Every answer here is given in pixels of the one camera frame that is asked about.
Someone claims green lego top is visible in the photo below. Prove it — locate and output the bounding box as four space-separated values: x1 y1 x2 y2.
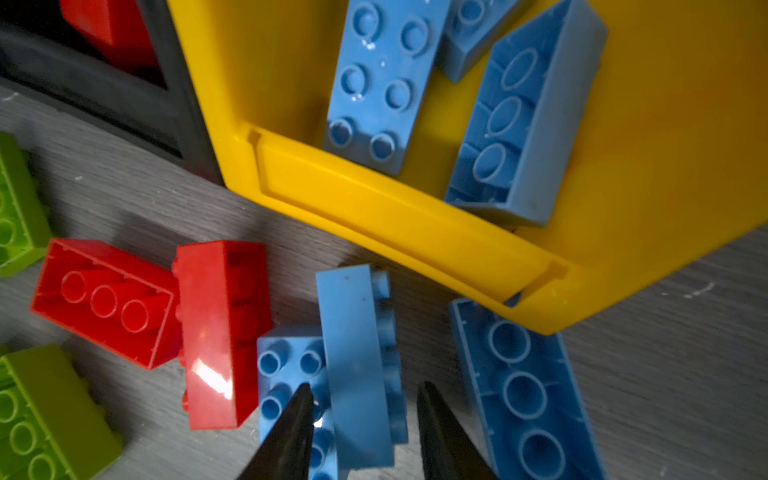
1 132 53 278

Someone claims red arch lego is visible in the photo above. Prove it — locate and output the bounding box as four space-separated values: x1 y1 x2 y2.
59 0 159 71

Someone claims yellow bin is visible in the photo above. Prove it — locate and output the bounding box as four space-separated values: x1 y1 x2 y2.
169 1 767 334

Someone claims red lego flat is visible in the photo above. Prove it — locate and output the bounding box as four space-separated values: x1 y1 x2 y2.
30 239 182 370

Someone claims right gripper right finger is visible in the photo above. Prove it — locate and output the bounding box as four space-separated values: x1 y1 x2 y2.
417 381 497 480

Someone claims red lego upright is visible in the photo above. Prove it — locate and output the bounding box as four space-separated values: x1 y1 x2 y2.
172 240 273 430

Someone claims blue lego long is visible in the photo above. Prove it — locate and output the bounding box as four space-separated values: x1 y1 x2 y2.
257 324 349 479

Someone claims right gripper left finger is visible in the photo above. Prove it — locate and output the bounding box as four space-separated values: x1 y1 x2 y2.
237 383 314 480

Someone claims green lego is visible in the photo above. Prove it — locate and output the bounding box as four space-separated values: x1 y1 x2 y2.
1 132 53 278
1 345 123 479

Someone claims black bin middle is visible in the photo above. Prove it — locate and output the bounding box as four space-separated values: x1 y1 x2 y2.
1 1 223 184

